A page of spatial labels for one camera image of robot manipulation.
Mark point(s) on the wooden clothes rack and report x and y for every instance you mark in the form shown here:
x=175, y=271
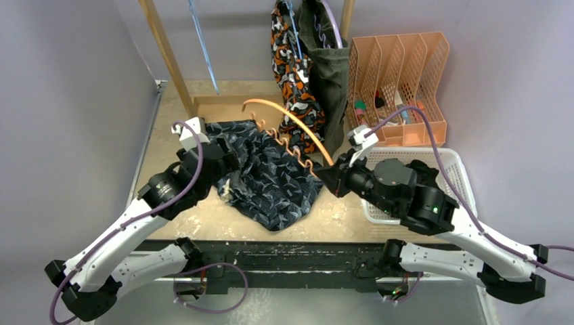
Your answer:
x=237, y=35

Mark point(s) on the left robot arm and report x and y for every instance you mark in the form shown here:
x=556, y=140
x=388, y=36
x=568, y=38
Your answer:
x=90, y=283

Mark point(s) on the white plastic basket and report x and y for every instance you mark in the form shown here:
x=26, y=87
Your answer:
x=452, y=164

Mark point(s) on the dark shark print shorts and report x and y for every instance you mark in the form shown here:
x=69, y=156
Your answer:
x=270, y=187

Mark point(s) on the orange camouflage shorts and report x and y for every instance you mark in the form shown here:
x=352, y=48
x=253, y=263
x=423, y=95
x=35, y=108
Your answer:
x=293, y=75

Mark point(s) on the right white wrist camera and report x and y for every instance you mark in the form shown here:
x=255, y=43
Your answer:
x=362, y=140

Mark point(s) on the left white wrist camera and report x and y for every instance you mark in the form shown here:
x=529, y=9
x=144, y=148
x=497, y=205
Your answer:
x=192, y=136

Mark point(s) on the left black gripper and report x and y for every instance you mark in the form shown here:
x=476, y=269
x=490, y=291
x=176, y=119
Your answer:
x=229, y=162

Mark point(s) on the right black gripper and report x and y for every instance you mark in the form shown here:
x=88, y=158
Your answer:
x=336, y=178

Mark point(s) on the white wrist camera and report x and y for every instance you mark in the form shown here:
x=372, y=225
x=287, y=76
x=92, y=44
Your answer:
x=192, y=136
x=362, y=140

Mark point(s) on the light blue wire hanger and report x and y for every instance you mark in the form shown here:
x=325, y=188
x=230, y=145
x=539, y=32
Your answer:
x=197, y=26

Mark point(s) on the lavender wavy hanger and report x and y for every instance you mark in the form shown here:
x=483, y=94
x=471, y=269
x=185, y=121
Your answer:
x=322, y=9

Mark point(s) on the olive green shorts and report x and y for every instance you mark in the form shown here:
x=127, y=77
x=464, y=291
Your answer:
x=329, y=75

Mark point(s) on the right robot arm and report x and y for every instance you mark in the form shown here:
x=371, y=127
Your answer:
x=393, y=188

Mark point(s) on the orange file organizer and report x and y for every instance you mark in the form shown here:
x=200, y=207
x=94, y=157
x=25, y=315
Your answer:
x=403, y=68

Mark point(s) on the green pink small item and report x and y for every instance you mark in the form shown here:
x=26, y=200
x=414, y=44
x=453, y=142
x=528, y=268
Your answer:
x=360, y=112

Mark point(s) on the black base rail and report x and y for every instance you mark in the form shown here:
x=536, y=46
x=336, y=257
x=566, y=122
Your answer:
x=306, y=265

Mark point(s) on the black red small item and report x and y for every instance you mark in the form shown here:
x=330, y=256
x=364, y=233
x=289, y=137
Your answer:
x=379, y=101

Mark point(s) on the black shorts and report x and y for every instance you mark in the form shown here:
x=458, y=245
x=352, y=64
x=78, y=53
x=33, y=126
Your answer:
x=426, y=175

